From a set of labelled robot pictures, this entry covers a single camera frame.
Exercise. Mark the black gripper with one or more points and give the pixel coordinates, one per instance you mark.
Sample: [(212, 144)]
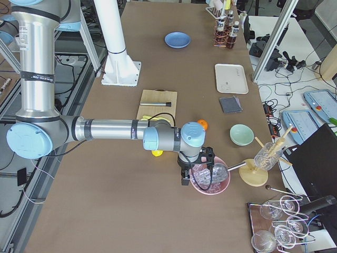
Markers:
[(183, 165)]

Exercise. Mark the orange fruit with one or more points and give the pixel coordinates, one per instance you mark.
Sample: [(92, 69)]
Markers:
[(203, 123)]

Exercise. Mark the blue plate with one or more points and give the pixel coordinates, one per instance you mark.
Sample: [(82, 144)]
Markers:
[(177, 40)]

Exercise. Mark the pink bowl with ice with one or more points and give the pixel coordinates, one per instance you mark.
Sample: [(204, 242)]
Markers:
[(201, 179)]

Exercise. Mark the metal ice scoop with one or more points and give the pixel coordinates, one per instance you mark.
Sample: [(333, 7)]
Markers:
[(221, 172)]

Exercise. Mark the yellow lemon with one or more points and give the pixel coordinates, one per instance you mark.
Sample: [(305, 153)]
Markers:
[(157, 153)]

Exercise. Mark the green bowl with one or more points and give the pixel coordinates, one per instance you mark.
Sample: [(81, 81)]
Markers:
[(241, 135)]

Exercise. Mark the yellow plastic knife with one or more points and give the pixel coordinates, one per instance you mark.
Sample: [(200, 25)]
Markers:
[(154, 118)]

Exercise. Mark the wooden cup tree stand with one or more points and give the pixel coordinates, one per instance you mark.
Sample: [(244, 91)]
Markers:
[(255, 172)]

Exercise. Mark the steel knife sharpener rod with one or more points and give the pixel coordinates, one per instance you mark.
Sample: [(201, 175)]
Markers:
[(167, 104)]

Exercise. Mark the wooden cutting board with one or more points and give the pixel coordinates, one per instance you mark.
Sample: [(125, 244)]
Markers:
[(157, 101)]

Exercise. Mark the grey cloth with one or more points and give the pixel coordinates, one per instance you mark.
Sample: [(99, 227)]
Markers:
[(230, 105)]

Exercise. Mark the clear glass mug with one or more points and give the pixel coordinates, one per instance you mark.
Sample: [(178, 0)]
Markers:
[(264, 160)]

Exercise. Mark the cream tray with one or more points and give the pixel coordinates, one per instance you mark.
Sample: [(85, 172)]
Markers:
[(230, 78)]

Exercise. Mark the wine glass rack tray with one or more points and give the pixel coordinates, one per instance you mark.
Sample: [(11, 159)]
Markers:
[(278, 224)]

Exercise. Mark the blue teach pendant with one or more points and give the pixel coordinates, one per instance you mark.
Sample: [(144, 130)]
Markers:
[(303, 123), (323, 103)]

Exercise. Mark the black monitor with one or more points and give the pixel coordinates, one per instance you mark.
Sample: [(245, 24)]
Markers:
[(314, 162)]

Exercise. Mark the pink cup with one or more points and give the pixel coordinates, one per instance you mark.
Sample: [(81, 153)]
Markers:
[(217, 4)]

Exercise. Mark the copper wire bottle rack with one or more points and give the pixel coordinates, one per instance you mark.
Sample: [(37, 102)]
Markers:
[(225, 33)]

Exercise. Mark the aluminium frame post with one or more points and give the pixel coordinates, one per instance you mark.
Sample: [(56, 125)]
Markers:
[(275, 36)]

